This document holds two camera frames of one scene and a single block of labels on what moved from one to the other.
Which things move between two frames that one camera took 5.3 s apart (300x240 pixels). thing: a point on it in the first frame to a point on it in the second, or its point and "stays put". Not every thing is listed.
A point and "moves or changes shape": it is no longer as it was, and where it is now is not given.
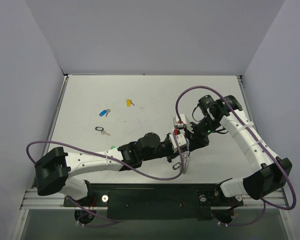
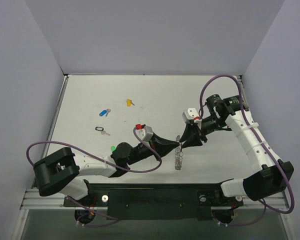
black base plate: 156,201 stays put
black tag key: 102,131 stays put
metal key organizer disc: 186,159 moves or changes shape
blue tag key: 103,112 stays put
